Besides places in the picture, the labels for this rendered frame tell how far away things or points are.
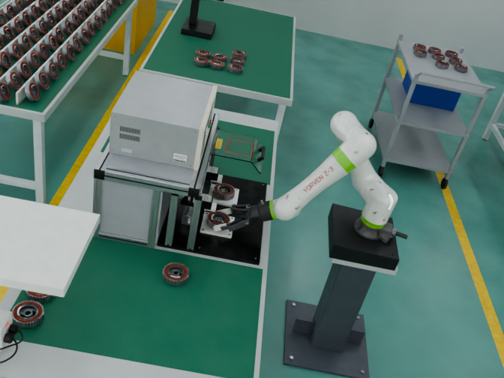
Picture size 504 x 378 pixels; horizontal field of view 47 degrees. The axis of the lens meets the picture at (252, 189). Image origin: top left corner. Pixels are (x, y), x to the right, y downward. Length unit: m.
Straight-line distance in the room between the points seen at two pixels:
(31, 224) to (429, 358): 2.44
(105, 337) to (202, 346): 0.36
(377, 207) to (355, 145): 0.43
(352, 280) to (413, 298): 1.01
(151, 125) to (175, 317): 0.79
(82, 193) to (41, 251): 1.02
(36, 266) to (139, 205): 0.75
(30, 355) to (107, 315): 0.31
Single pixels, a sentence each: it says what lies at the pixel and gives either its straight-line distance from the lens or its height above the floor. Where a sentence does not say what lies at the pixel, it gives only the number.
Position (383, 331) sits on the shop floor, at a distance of 3.65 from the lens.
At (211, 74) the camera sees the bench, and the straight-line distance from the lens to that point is 4.26.
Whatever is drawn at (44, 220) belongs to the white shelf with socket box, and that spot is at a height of 1.20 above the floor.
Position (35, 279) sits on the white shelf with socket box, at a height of 1.21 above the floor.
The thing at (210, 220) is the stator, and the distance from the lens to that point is 2.71.
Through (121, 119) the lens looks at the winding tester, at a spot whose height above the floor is 1.29.
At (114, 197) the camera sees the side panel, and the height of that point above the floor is 0.98.
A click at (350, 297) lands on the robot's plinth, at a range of 3.10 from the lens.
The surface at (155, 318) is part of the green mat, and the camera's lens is 2.34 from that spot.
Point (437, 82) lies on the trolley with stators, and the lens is 4.74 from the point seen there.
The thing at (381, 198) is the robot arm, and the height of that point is 1.06.
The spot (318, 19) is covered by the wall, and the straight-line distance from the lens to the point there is 7.87.
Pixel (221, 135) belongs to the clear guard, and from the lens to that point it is 2.88.
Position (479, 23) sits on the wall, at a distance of 8.21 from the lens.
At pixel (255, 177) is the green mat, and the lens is 3.19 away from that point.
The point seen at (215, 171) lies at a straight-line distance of 2.86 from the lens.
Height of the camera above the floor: 2.51
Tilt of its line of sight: 35 degrees down
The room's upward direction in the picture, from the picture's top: 13 degrees clockwise
